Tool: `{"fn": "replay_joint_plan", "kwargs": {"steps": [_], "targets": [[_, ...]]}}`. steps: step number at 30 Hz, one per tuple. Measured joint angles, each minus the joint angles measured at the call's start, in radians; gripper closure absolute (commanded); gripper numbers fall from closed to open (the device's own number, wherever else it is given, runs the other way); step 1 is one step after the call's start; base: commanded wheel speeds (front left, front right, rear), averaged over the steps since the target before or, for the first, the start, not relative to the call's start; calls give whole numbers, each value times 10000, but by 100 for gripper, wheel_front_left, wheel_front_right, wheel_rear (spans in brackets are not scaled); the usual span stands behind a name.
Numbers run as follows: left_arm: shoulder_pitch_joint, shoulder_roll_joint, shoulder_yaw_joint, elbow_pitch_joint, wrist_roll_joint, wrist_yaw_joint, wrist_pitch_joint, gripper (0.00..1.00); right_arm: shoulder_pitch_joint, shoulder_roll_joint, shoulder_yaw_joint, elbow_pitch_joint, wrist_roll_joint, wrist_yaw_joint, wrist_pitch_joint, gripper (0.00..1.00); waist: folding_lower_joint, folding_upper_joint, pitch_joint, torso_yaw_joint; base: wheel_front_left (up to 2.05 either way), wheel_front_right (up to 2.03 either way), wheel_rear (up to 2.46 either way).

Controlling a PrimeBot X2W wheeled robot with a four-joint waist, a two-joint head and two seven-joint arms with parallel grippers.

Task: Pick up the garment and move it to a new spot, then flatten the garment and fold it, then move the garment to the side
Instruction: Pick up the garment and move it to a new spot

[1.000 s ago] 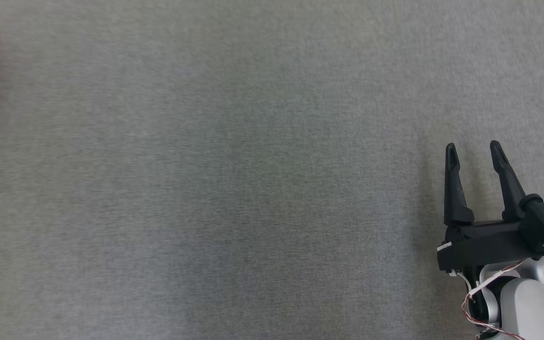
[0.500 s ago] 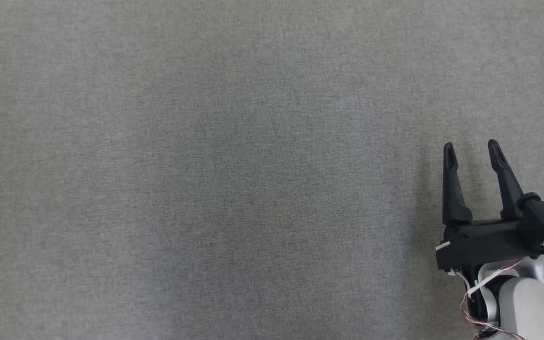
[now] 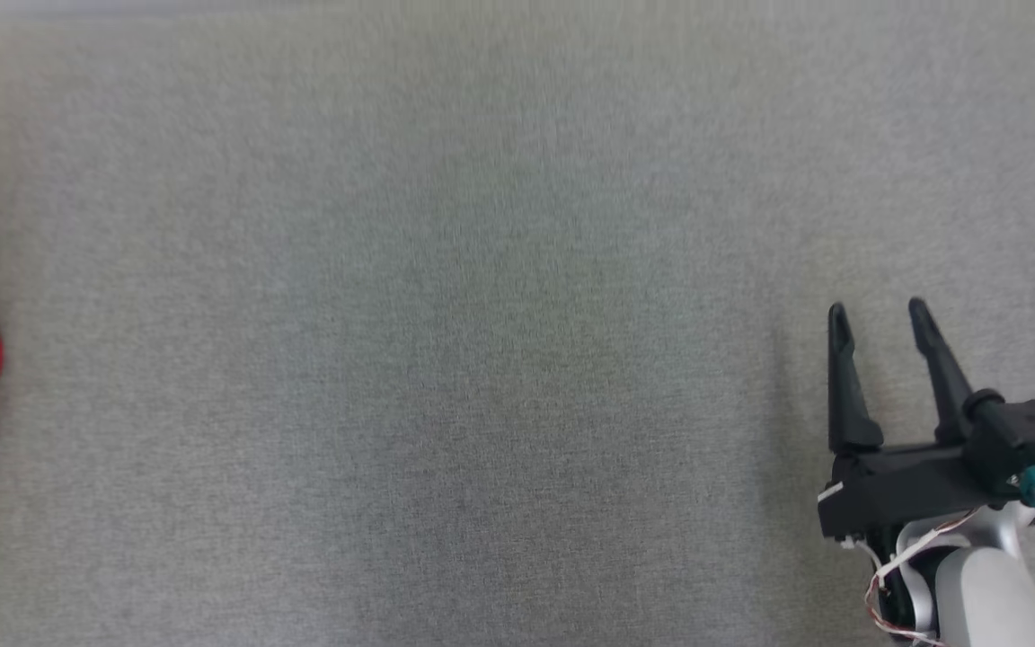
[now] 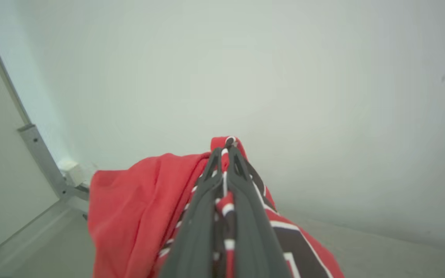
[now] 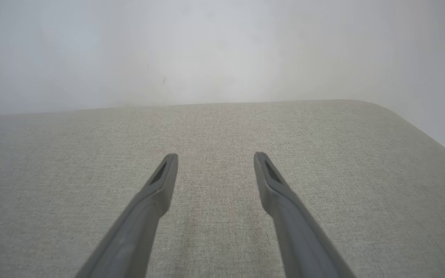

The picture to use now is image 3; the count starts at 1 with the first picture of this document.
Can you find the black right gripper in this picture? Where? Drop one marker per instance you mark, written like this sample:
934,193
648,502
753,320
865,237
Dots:
904,485

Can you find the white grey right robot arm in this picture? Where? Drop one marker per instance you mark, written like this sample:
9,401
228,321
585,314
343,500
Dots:
994,593

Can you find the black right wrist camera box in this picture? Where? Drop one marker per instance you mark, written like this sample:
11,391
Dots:
1030,431

